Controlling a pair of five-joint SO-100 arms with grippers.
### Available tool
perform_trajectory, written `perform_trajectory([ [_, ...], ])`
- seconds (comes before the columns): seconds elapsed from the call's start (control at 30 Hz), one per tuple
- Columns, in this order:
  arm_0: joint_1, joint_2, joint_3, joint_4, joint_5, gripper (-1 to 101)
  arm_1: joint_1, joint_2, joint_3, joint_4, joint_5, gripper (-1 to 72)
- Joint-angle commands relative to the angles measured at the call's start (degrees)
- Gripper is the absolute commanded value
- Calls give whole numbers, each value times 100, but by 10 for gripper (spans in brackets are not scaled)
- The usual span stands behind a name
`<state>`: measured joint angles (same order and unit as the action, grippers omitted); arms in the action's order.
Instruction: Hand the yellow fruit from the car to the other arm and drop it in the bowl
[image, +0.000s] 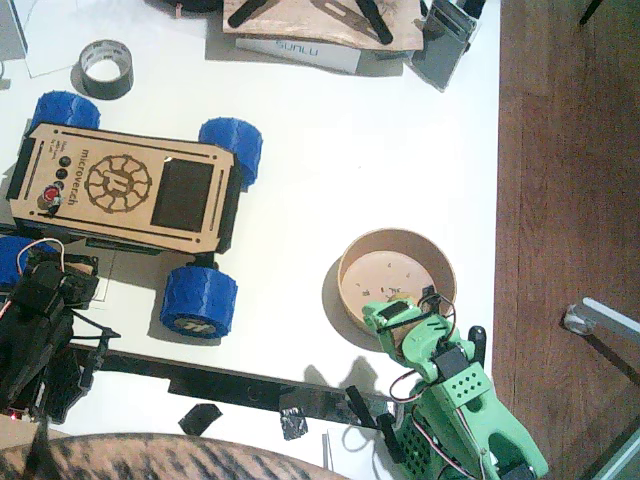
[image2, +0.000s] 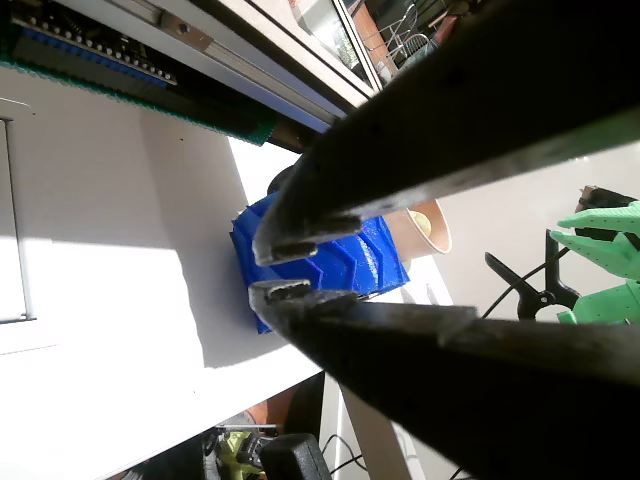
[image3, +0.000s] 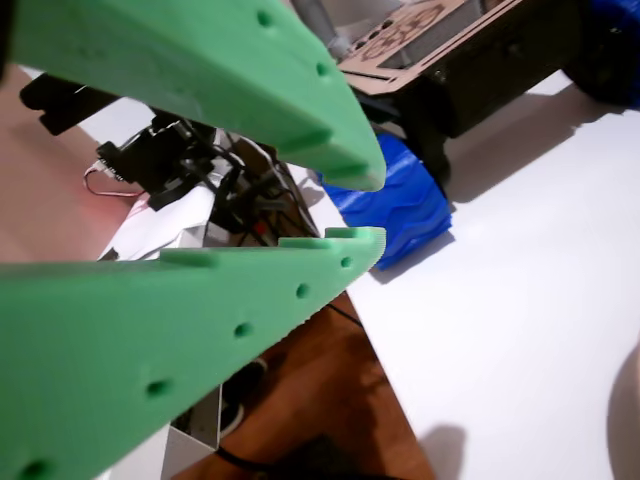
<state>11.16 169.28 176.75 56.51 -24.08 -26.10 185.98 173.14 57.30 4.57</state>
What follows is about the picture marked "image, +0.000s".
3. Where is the white SUNLU box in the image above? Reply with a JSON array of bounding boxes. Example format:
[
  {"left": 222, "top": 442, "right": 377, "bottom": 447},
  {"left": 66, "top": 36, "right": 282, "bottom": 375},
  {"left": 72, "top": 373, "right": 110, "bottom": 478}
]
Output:
[{"left": 234, "top": 37, "right": 362, "bottom": 76}]

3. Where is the black camera cable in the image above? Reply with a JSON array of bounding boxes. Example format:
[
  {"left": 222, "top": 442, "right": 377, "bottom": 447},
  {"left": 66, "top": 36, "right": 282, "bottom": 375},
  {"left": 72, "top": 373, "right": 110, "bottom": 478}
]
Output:
[{"left": 72, "top": 309, "right": 122, "bottom": 346}]

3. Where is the long black mounting bar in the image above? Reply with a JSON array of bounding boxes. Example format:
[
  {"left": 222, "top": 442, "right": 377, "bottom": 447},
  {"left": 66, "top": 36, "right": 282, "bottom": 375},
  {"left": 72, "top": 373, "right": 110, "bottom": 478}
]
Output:
[{"left": 67, "top": 343, "right": 399, "bottom": 429}]

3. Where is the grey rectangular device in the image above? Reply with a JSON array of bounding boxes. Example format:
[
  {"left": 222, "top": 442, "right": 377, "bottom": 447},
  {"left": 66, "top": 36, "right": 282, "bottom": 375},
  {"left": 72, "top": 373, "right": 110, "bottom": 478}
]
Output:
[{"left": 409, "top": 0, "right": 481, "bottom": 94}]

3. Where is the grey chair leg with caster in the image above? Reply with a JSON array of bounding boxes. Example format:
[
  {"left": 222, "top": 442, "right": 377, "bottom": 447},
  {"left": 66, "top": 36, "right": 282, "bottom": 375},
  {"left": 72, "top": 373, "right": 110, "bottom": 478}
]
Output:
[{"left": 564, "top": 297, "right": 640, "bottom": 351}]

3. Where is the red white black servo wire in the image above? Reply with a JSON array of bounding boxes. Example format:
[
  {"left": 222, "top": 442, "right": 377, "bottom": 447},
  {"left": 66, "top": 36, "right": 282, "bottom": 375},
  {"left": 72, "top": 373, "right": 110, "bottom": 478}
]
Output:
[
  {"left": 388, "top": 369, "right": 427, "bottom": 407},
  {"left": 418, "top": 292, "right": 458, "bottom": 326}
]

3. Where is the black round object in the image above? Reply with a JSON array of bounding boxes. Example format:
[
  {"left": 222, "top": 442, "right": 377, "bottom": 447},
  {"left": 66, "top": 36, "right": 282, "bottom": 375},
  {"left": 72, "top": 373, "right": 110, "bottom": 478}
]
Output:
[{"left": 144, "top": 0, "right": 224, "bottom": 15}]

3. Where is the black spring clamp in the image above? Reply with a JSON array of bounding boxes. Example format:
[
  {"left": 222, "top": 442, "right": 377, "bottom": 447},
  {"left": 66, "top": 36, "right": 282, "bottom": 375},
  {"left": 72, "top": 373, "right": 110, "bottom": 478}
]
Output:
[
  {"left": 79, "top": 327, "right": 114, "bottom": 391},
  {"left": 468, "top": 324, "right": 488, "bottom": 366},
  {"left": 344, "top": 384, "right": 409, "bottom": 464}
]

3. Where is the brown striped fabric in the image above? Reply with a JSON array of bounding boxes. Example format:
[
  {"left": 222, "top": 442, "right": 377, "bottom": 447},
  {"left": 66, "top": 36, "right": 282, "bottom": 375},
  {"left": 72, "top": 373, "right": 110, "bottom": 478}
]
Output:
[{"left": 0, "top": 432, "right": 351, "bottom": 480}]

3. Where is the black duct tape roll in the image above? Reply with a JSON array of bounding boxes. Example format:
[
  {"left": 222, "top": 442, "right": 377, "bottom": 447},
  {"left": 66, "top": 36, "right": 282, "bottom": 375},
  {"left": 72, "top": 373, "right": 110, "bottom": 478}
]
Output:
[{"left": 78, "top": 39, "right": 135, "bottom": 100}]

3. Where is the round tan bowl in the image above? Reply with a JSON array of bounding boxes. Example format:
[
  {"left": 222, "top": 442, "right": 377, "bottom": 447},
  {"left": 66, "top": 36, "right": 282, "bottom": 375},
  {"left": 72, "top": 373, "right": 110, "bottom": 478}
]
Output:
[{"left": 338, "top": 228, "right": 458, "bottom": 347}]

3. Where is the black tape piece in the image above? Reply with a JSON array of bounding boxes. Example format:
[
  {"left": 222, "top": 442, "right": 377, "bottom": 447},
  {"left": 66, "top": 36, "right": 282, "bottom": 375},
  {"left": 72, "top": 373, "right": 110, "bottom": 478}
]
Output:
[{"left": 178, "top": 402, "right": 223, "bottom": 436}]

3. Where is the wooden board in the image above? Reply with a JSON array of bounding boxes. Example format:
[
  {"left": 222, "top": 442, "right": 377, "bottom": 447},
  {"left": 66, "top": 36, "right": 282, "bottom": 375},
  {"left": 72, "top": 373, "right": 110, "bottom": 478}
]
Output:
[{"left": 222, "top": 0, "right": 426, "bottom": 52}]

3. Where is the crumpled dark foil scrap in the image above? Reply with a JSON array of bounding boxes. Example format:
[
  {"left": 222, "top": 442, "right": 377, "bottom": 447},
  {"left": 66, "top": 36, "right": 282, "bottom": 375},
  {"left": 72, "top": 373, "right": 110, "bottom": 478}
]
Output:
[{"left": 279, "top": 405, "right": 309, "bottom": 441}]

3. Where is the wooden-top rover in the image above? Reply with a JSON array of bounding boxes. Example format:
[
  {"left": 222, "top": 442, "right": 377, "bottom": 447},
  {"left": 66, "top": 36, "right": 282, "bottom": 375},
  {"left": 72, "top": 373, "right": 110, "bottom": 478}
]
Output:
[{"left": 0, "top": 90, "right": 265, "bottom": 346}]

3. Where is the grey metal bar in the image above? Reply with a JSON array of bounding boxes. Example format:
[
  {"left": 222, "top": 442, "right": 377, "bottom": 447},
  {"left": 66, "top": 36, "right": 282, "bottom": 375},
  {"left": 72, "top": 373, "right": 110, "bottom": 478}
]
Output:
[{"left": 582, "top": 414, "right": 640, "bottom": 480}]

